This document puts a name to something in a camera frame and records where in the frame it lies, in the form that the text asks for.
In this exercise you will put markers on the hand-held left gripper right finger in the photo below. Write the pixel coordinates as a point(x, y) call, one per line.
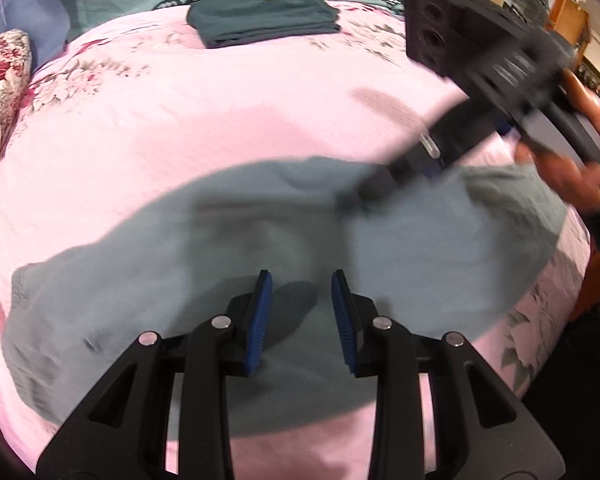
point(341, 320)

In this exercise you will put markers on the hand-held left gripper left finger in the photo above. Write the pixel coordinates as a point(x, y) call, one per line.
point(260, 320)

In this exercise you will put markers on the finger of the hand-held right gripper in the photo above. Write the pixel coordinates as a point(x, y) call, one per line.
point(405, 170)

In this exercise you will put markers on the grey pants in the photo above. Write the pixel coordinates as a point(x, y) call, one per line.
point(180, 260)

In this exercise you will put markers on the person's right hand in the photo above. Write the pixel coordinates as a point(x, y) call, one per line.
point(565, 175)

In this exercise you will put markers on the folded dark green garment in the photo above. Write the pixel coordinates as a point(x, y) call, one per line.
point(265, 17)

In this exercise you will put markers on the pink floral bed sheet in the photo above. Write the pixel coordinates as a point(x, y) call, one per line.
point(180, 125)

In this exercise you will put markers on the red floral quilt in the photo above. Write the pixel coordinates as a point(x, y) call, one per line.
point(0, 90)

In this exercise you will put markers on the wooden bed frame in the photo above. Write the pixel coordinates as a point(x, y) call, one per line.
point(592, 290)

